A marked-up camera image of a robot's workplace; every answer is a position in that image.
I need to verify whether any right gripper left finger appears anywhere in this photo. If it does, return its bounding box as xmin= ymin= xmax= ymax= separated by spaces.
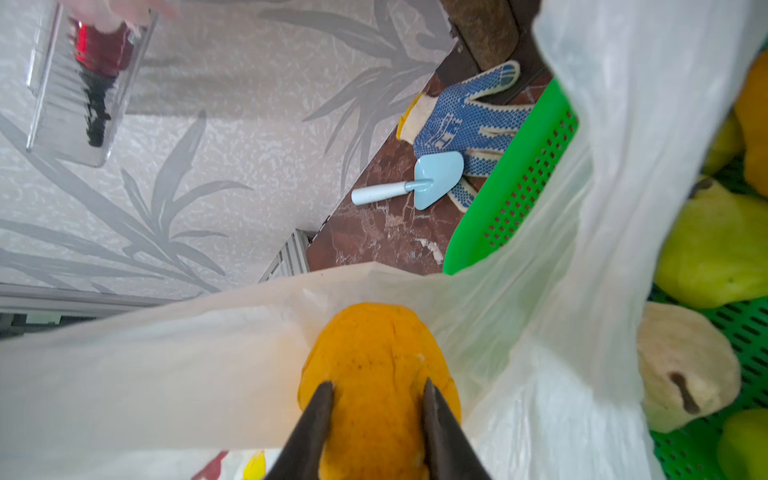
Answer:
xmin=264 ymin=381 xmax=334 ymax=480

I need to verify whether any light blue toy trowel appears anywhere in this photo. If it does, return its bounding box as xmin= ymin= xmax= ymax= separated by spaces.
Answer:
xmin=351 ymin=151 xmax=464 ymax=210

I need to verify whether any green pear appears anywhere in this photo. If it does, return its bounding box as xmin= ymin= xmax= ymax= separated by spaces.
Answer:
xmin=654 ymin=176 xmax=767 ymax=309

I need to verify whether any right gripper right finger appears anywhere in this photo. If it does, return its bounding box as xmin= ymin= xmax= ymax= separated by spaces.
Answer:
xmin=422 ymin=379 xmax=491 ymax=480

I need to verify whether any white printed plastic bag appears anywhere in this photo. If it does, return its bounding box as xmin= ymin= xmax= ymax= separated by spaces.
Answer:
xmin=1 ymin=1 xmax=767 ymax=479

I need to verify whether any aluminium front rail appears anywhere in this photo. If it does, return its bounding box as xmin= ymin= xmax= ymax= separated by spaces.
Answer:
xmin=1 ymin=229 xmax=316 ymax=340

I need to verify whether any beige pear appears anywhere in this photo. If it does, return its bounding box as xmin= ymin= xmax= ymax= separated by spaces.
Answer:
xmin=637 ymin=301 xmax=741 ymax=433

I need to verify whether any clear acrylic wall shelf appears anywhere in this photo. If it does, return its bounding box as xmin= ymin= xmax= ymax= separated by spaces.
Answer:
xmin=26 ymin=5 xmax=158 ymax=168

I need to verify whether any blue dotted work glove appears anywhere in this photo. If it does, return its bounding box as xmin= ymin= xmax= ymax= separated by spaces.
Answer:
xmin=396 ymin=60 xmax=533 ymax=213

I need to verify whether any orange pear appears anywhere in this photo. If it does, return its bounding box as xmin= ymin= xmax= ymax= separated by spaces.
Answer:
xmin=734 ymin=50 xmax=768 ymax=197
xmin=298 ymin=303 xmax=462 ymax=479

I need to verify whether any pink cherry blossom tree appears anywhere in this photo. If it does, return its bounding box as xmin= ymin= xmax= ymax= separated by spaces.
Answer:
xmin=64 ymin=1 xmax=520 ymax=63

